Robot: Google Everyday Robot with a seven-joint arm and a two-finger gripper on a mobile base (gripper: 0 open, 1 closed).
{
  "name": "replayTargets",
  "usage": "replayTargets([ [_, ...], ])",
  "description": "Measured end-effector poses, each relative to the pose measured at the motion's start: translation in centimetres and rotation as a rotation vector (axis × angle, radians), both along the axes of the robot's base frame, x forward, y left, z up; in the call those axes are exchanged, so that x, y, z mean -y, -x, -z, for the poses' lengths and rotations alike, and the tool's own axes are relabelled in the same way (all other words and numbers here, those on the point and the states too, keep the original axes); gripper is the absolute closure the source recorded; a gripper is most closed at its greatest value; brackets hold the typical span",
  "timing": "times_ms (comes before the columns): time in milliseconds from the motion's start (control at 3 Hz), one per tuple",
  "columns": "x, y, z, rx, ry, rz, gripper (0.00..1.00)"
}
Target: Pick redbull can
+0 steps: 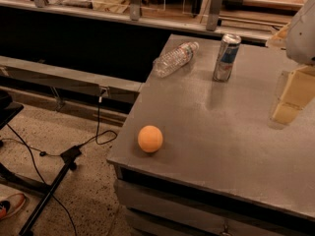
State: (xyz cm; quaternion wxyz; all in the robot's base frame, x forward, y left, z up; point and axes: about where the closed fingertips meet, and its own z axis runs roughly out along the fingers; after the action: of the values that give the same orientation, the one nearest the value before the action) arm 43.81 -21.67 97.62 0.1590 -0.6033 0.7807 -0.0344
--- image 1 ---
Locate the clear plastic water bottle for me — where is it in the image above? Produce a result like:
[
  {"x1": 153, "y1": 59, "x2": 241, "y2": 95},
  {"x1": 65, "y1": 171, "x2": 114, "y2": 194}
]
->
[{"x1": 153, "y1": 41, "x2": 199, "y2": 78}]

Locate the grey wooden bench rail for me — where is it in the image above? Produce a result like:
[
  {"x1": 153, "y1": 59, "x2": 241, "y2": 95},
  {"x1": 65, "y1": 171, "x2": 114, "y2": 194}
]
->
[{"x1": 0, "y1": 56, "x2": 142, "y2": 104}]

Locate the orange ball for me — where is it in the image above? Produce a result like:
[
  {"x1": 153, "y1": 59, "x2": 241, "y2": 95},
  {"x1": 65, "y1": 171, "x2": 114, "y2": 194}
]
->
[{"x1": 138, "y1": 125, "x2": 163, "y2": 153}]

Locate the grey drawer cabinet front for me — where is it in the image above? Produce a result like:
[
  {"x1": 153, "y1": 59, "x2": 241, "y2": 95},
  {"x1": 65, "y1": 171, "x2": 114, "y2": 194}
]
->
[{"x1": 114, "y1": 167, "x2": 315, "y2": 236}]

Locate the orange white sneaker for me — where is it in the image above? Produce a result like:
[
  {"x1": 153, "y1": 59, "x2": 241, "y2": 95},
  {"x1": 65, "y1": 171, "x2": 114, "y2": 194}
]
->
[{"x1": 0, "y1": 193, "x2": 27, "y2": 220}]

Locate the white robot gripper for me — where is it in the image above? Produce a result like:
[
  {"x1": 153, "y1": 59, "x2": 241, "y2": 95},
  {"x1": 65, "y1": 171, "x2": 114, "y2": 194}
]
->
[{"x1": 265, "y1": 0, "x2": 315, "y2": 125}]

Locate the black cable on floor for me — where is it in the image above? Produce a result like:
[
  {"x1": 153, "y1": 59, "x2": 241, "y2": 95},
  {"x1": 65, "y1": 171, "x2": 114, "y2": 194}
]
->
[{"x1": 0, "y1": 88, "x2": 118, "y2": 236}]

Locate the silver blue redbull can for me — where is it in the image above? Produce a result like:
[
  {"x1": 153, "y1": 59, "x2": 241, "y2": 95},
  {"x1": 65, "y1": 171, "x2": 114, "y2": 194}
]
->
[{"x1": 213, "y1": 33, "x2": 241, "y2": 82}]

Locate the black metal stand leg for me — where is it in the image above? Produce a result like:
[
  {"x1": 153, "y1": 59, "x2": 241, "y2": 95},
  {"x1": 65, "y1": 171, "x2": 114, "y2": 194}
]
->
[{"x1": 19, "y1": 146, "x2": 82, "y2": 236}]

